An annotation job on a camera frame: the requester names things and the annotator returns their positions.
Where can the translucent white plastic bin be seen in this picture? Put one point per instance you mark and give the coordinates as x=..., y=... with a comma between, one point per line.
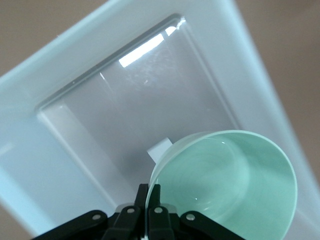
x=100, y=112

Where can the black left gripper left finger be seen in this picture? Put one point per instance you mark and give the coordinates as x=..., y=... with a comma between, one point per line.
x=125, y=225

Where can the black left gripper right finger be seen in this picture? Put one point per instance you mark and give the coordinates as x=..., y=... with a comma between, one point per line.
x=162, y=225

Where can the green cup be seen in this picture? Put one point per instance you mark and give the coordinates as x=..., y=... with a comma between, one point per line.
x=225, y=175

